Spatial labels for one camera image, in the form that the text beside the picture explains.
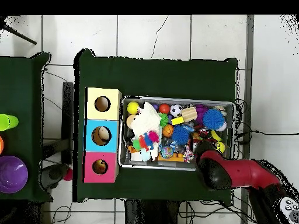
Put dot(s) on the yellow soft duck toy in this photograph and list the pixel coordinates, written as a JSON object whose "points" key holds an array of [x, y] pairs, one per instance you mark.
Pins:
{"points": [[99, 162]]}

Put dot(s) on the wooden box with three holes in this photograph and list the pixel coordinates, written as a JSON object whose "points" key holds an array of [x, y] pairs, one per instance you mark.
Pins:
{"points": [[102, 115]]}

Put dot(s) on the tan bear plush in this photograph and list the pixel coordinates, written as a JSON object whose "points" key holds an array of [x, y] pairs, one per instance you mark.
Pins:
{"points": [[196, 135]]}

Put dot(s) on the black rod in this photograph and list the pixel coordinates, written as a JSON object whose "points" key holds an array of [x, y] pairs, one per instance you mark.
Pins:
{"points": [[23, 37]]}

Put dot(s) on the cream waffle cloth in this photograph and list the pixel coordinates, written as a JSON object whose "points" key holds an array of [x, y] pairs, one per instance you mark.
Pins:
{"points": [[146, 121]]}

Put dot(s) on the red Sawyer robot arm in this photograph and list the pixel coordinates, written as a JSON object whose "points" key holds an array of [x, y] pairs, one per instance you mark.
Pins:
{"points": [[243, 172]]}

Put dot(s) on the small soccer ball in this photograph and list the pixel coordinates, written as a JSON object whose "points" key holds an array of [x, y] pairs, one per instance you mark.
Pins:
{"points": [[176, 110]]}

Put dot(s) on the striped wooden block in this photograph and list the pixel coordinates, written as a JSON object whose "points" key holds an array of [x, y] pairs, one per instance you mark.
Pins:
{"points": [[189, 114]]}

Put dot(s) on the lime green cup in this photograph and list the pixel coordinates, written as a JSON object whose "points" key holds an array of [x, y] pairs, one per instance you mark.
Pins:
{"points": [[8, 122]]}

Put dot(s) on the grey box with red button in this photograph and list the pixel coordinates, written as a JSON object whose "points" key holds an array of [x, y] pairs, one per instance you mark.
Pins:
{"points": [[55, 175]]}

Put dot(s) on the yellow plastic ball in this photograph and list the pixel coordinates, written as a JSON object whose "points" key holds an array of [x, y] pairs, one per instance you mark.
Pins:
{"points": [[133, 107], [221, 147]]}

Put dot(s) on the small blue spiky ball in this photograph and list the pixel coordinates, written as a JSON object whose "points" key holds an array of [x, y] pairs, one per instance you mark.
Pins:
{"points": [[181, 134]]}

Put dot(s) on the small basketball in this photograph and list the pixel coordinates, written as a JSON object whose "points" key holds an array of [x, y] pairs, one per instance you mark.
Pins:
{"points": [[168, 130]]}

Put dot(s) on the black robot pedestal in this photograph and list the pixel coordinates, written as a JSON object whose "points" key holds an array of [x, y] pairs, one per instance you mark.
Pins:
{"points": [[149, 212]]}

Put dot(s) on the purple plastic bowl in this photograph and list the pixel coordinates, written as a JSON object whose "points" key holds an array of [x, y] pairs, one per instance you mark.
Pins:
{"points": [[12, 175]]}

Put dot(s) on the large blue spiky ball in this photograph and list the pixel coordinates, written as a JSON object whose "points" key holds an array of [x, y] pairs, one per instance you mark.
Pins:
{"points": [[213, 119]]}

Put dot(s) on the shallow clear mesh bin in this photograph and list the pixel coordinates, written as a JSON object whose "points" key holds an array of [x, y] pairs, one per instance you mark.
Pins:
{"points": [[168, 99]]}

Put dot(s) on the multicolour spiky caterpillar toy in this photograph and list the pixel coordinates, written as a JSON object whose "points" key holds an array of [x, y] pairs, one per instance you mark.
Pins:
{"points": [[146, 140]]}

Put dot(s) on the dark green table cloth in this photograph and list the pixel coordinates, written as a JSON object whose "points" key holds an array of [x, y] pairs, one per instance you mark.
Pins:
{"points": [[151, 77], [25, 93]]}

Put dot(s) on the globe print ball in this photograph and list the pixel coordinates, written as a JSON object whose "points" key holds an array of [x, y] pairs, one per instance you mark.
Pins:
{"points": [[167, 151]]}

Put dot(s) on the orange plastic dish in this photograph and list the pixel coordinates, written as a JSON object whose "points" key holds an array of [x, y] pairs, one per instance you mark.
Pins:
{"points": [[1, 144]]}

